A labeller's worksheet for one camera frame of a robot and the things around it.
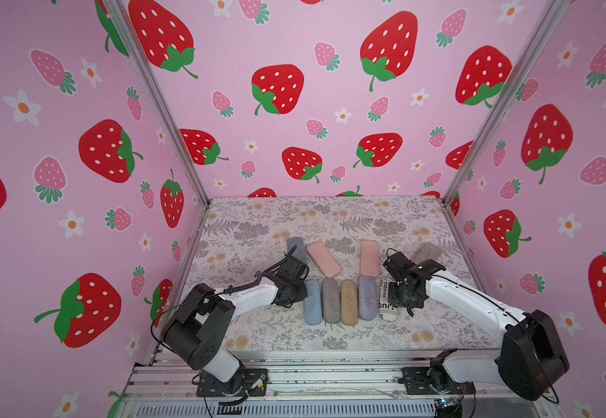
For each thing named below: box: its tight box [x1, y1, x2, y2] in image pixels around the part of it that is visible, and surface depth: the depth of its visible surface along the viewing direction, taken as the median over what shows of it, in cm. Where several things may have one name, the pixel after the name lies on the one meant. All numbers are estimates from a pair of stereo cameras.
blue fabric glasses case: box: [303, 279, 324, 326], surface depth 88 cm
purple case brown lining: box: [357, 275, 379, 321], surface depth 90 cm
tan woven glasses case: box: [340, 279, 358, 326], surface depth 88 cm
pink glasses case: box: [306, 240, 342, 278], surface depth 103 cm
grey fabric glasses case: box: [322, 277, 341, 324], surface depth 88 cm
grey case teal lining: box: [411, 242, 443, 264], surface depth 102 cm
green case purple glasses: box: [286, 236, 309, 264], surface depth 106 cm
